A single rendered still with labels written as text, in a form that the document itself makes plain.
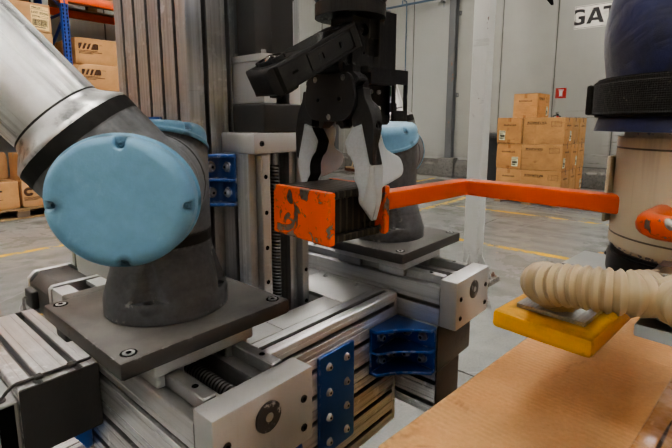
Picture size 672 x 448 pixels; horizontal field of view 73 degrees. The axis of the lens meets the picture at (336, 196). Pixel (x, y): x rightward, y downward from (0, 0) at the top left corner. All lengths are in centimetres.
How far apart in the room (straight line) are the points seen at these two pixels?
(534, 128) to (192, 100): 706
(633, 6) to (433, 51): 1107
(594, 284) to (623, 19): 27
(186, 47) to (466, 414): 65
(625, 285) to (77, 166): 45
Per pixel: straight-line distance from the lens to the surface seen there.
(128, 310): 59
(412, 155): 91
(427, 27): 1177
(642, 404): 69
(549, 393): 66
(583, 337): 51
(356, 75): 44
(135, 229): 42
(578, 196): 60
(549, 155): 758
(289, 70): 41
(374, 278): 93
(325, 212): 41
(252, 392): 52
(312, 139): 48
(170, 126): 55
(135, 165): 40
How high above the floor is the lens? 127
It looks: 9 degrees down
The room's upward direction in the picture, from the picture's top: straight up
